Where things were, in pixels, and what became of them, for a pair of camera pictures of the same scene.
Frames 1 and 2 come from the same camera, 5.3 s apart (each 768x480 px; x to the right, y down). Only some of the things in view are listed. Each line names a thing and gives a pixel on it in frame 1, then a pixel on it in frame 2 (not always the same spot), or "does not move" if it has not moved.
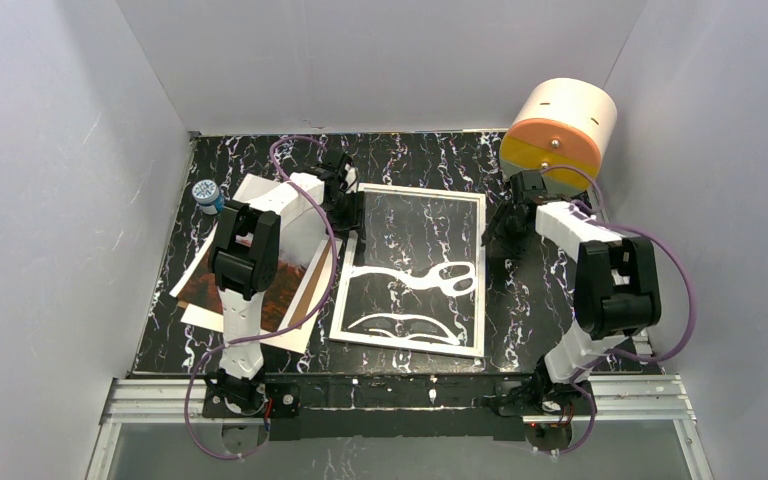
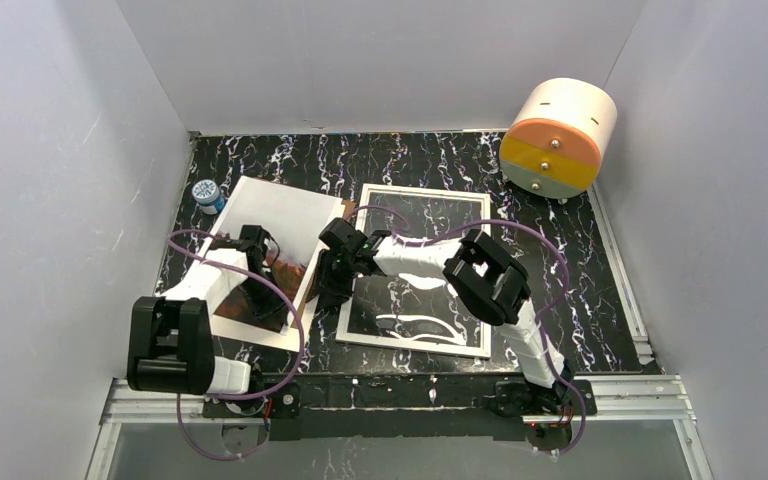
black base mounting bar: (397, 407) does not move
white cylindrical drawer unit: (561, 129) does not move
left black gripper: (346, 206) -> (263, 291)
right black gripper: (513, 216) -> (332, 281)
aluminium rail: (659, 399) does not move
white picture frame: (415, 277) does not move
